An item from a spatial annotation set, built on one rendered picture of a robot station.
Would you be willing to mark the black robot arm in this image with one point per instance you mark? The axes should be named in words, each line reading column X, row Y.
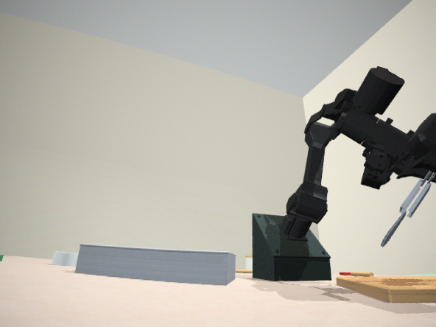
column 353, row 115

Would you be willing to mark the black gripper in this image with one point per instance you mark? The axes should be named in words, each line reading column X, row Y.
column 417, row 150

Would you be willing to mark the red spatula with wooden handle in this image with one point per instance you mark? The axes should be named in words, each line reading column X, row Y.
column 363, row 274

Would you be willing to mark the small grey jar with orange lid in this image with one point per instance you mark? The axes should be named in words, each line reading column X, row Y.
column 248, row 263

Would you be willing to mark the pale grey cylinder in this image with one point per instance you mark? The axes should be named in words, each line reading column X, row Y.
column 65, row 259

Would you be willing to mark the light wooden board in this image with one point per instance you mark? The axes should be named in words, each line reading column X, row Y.
column 413, row 289

